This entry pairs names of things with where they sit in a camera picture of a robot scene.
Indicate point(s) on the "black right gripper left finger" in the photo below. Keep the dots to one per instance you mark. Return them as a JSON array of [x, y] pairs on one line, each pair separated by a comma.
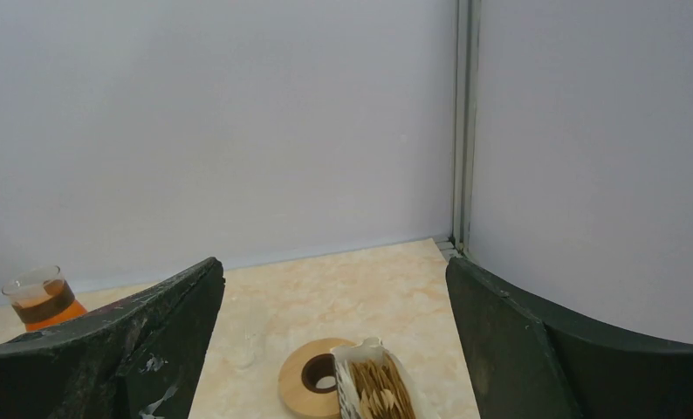
[[138, 357]]

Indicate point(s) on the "orange glass flask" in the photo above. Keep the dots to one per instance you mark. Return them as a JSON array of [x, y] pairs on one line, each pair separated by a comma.
[[41, 297]]

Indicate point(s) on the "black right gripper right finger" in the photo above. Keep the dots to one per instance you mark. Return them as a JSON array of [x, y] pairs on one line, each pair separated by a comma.
[[528, 357]]

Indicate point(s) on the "coffee filter box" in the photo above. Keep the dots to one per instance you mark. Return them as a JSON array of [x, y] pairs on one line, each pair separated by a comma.
[[371, 382]]

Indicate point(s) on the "aluminium corner frame post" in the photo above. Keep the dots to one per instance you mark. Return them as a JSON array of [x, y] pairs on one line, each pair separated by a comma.
[[468, 22]]

